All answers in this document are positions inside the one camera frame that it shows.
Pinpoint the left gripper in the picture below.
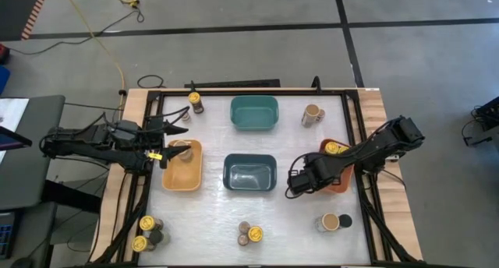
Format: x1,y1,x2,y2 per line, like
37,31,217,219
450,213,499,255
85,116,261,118
140,118,193,170

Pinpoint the tan-lid glass spice jar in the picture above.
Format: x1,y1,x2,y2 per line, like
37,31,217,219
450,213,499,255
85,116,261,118
300,103,321,129
314,211,341,233
171,139,195,163

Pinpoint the yellow plastic bin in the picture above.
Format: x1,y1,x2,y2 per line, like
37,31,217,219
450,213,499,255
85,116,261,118
161,139,204,192

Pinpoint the orange plastic bin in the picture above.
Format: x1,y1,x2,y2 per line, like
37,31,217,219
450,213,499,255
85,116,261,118
318,138,355,195

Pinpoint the dark blue plastic bin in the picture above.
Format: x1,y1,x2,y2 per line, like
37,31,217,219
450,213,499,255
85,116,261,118
222,153,278,192

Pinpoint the long black bar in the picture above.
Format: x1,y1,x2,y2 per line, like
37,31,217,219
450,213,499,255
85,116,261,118
184,79,281,90

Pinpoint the teal plastic bin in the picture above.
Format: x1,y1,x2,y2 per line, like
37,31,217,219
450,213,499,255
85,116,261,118
229,95,280,131

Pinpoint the black stand base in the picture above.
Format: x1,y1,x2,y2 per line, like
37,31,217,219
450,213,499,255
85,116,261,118
41,178,103,215

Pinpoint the grey desk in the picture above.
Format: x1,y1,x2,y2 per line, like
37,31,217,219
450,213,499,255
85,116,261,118
0,94,66,213

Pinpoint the white paper sheet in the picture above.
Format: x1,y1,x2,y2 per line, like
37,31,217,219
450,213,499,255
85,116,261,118
0,97,30,166

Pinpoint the dark tablet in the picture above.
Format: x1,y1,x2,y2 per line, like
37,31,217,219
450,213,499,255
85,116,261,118
0,125,34,151

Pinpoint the blue object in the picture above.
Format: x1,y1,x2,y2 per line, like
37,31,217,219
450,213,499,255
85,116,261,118
0,65,11,96

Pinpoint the black equipment box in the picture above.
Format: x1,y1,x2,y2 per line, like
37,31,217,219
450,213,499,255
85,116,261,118
473,95,499,132

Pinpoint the black orange-striped floor mat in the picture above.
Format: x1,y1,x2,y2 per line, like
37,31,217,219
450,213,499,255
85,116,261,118
0,0,51,42

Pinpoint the black cable loop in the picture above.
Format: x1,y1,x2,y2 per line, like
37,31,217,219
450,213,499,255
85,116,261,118
136,73,165,90

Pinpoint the black aluminium table frame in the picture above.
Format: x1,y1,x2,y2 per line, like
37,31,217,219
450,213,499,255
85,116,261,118
87,87,422,268

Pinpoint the yellow hanging cable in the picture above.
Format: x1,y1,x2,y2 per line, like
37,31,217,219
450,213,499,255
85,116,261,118
58,0,126,113

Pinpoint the black floor cable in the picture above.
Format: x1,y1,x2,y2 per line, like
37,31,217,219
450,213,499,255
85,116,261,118
7,9,145,57

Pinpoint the black equipment cable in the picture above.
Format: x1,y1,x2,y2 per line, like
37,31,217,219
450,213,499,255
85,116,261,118
461,106,493,147

